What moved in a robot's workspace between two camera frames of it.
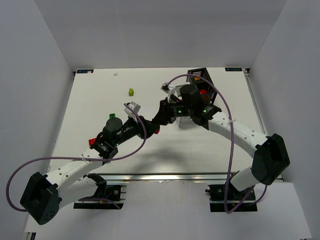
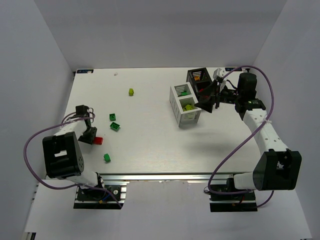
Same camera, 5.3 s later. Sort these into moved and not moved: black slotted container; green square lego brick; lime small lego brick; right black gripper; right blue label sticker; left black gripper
Moved: right black gripper; left black gripper
Not moved: green square lego brick; right blue label sticker; lime small lego brick; black slotted container
